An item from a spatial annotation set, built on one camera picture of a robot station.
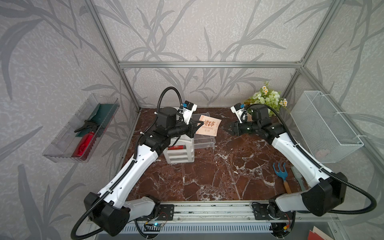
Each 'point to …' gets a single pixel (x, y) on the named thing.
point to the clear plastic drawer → (201, 140)
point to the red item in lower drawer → (177, 147)
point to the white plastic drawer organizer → (181, 150)
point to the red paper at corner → (313, 236)
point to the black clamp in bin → (89, 124)
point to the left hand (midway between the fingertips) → (203, 124)
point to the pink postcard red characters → (209, 126)
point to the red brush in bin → (84, 145)
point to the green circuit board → (156, 224)
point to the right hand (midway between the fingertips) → (225, 126)
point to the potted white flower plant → (273, 99)
